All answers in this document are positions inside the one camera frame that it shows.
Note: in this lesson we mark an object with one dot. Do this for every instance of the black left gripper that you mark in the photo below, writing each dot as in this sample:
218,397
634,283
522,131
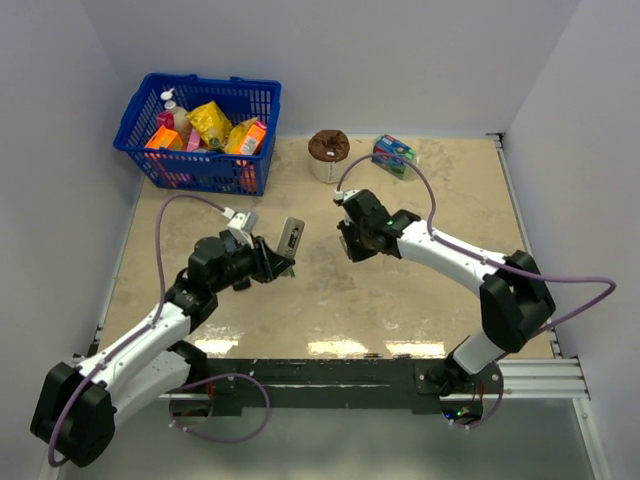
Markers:
268,264

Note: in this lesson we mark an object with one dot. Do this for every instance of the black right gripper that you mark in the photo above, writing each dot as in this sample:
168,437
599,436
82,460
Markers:
346,227

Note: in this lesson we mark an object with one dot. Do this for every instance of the beige white remote control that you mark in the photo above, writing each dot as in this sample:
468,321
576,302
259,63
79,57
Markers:
290,237

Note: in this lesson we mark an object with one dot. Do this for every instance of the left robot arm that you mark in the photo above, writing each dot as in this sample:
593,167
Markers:
80,407

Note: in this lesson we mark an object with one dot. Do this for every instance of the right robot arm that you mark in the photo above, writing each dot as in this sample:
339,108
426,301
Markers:
514,301

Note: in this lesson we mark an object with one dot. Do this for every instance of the green sponge pack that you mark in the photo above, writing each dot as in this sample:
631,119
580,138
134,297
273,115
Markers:
394,156

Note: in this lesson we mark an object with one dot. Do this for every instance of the white roll with brown top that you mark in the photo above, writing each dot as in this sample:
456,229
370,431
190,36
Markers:
329,151

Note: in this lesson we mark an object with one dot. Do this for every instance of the orange carton right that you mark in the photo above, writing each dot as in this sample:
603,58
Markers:
246,137

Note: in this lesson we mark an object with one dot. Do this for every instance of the orange carton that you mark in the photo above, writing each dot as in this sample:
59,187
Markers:
165,138
246,137

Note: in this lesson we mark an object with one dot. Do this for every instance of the pink carton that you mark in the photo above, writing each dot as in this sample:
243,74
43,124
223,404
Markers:
194,141

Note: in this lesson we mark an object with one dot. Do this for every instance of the yellow snack bag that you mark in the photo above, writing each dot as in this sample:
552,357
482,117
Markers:
211,123

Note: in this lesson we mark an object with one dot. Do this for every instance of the soap pump bottle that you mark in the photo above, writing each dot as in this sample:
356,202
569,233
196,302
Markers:
179,121

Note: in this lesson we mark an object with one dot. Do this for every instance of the orange carton left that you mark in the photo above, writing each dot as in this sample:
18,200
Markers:
165,138

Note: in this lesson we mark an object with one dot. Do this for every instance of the blue plastic basket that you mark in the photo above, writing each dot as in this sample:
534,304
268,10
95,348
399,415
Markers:
203,170

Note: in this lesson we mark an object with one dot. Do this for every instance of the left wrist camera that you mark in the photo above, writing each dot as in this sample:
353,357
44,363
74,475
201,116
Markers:
241,224

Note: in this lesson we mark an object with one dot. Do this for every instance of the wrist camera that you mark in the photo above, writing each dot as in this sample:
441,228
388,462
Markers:
241,224
339,196

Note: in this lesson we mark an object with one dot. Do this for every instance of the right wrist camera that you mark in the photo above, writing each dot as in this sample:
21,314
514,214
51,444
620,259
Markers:
339,196

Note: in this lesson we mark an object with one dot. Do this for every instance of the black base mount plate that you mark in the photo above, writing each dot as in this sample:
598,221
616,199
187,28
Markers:
415,385

